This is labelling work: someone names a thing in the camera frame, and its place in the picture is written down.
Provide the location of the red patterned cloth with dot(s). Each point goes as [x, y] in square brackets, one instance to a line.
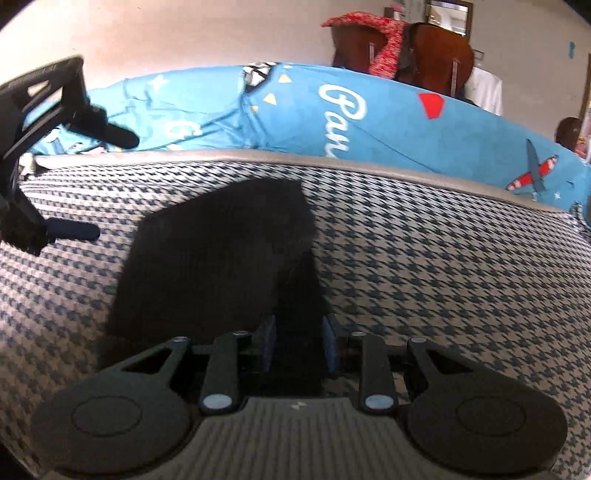
[367, 43]

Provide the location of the houndstooth mattress cover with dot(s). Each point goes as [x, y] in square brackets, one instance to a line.
[499, 279]

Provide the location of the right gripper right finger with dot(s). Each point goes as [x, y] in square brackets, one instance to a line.
[366, 357]

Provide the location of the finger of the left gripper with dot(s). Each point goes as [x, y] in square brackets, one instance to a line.
[92, 122]
[62, 229]

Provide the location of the white cloth on chair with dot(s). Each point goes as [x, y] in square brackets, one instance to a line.
[485, 90]

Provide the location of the black garment red print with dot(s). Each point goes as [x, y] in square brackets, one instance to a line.
[222, 262]

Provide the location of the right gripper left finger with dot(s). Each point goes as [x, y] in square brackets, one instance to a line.
[235, 360]

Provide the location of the blue cartoon print bedsheet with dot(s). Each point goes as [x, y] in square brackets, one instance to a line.
[343, 115]

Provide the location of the brown wooden chair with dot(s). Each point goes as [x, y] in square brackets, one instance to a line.
[435, 59]

